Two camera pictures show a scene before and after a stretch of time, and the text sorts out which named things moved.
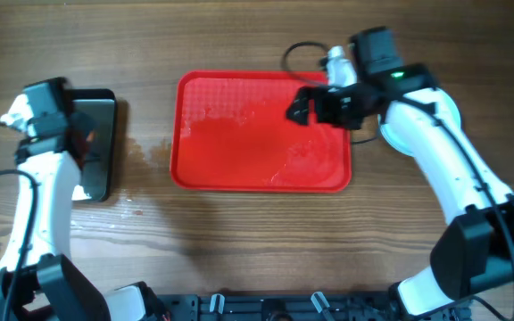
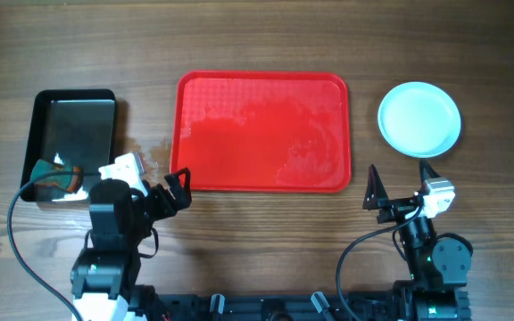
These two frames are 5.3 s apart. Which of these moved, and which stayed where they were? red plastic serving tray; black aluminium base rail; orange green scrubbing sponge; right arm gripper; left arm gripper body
Moved: left arm gripper body; orange green scrubbing sponge; right arm gripper
Stayed: red plastic serving tray; black aluminium base rail
